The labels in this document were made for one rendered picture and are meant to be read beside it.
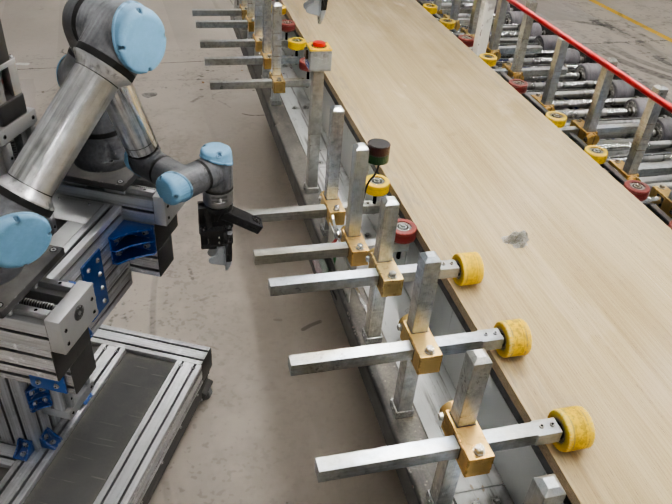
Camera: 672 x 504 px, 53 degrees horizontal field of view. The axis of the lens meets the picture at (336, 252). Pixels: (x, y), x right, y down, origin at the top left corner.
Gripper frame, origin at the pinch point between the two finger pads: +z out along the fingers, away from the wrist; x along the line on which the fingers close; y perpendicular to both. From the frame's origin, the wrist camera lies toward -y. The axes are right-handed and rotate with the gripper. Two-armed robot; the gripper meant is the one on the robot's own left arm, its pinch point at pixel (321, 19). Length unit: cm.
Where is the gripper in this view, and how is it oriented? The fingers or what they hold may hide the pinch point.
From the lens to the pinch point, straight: 212.4
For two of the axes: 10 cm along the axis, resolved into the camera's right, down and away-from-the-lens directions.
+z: -0.6, 8.0, 5.9
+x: 2.3, 5.9, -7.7
